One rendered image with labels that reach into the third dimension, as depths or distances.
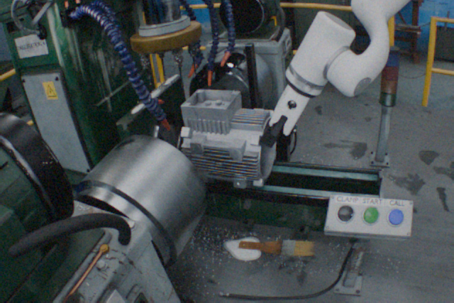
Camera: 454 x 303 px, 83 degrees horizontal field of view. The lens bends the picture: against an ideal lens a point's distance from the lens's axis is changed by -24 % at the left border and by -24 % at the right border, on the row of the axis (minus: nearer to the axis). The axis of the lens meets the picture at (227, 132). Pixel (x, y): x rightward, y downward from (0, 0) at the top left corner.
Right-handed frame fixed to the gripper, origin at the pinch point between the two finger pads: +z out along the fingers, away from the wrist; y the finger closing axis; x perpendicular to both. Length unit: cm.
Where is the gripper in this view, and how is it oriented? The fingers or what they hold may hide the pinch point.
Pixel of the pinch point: (269, 137)
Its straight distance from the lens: 75.8
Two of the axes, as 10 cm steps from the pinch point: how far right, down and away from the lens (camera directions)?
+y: 3.4, -5.1, 7.9
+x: -8.7, -5.0, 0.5
